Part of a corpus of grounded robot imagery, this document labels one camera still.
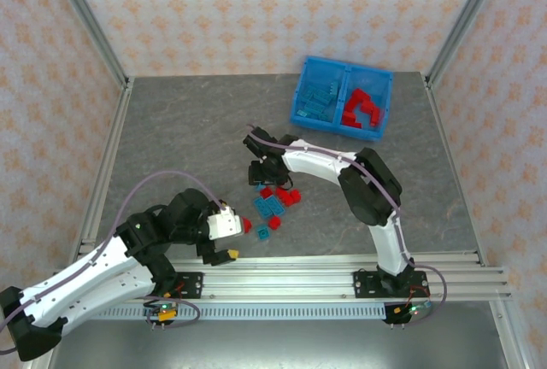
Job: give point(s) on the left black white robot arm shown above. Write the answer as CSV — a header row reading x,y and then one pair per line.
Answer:
x,y
85,288

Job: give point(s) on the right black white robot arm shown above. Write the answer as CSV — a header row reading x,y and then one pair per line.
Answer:
x,y
372,189

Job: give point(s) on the small red lego brick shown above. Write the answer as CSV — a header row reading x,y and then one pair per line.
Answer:
x,y
274,224

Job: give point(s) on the blue two-compartment plastic bin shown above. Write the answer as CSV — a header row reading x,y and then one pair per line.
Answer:
x,y
312,123

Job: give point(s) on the small blue lego brick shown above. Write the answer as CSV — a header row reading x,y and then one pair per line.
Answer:
x,y
263,232

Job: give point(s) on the left small controller board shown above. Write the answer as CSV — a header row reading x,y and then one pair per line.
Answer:
x,y
161,312

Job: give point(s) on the small controller board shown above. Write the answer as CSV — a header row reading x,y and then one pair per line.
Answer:
x,y
410,310
161,312

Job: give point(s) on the right small controller board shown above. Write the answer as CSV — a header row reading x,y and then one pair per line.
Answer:
x,y
410,310

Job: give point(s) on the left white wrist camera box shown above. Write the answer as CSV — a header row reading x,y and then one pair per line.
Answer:
x,y
225,224

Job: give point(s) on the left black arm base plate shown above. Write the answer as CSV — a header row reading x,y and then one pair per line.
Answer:
x,y
190,283

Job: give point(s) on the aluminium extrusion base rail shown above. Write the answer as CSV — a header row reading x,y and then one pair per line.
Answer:
x,y
278,283

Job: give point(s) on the left aluminium table side rail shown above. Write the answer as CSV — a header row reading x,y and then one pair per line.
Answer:
x,y
116,121

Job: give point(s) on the aluminium table side rail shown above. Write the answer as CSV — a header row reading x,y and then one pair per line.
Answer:
x,y
116,121
443,130

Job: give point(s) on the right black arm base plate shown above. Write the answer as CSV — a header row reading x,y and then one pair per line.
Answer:
x,y
363,283

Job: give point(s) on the right aluminium table side rail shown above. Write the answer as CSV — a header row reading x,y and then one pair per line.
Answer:
x,y
443,130

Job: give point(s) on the left aluminium corner post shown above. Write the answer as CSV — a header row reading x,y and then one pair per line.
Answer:
x,y
90,23

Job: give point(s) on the aluminium corner post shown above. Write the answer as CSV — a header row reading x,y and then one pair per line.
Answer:
x,y
464,23
90,23

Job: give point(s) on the right aluminium corner post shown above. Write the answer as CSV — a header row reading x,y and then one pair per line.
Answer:
x,y
464,23

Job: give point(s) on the right lower aluminium frame bar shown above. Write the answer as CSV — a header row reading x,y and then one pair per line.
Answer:
x,y
508,335

